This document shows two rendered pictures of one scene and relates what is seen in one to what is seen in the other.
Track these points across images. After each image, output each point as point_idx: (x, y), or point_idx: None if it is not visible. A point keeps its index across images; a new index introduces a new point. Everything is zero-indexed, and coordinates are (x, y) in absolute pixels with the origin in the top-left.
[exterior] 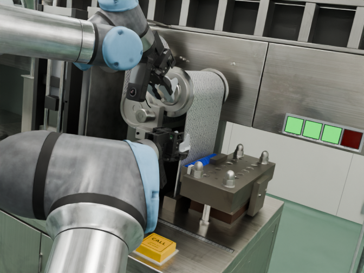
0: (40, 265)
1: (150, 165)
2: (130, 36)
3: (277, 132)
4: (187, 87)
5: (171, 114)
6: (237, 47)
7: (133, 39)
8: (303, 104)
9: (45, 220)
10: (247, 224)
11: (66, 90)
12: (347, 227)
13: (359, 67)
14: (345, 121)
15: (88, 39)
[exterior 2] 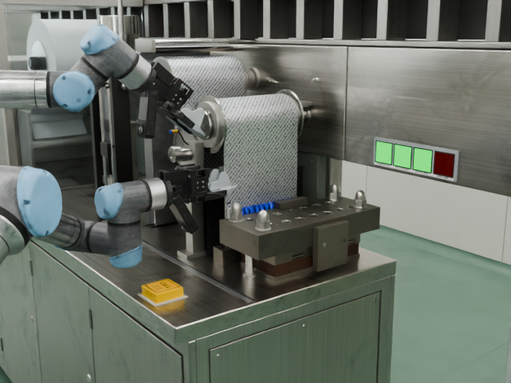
0: (91, 321)
1: (26, 182)
2: (74, 79)
3: (369, 164)
4: (218, 117)
5: (211, 150)
6: (318, 57)
7: (77, 82)
8: (390, 123)
9: (83, 269)
10: (303, 280)
11: (112, 134)
12: None
13: (440, 65)
14: (436, 140)
15: (39, 87)
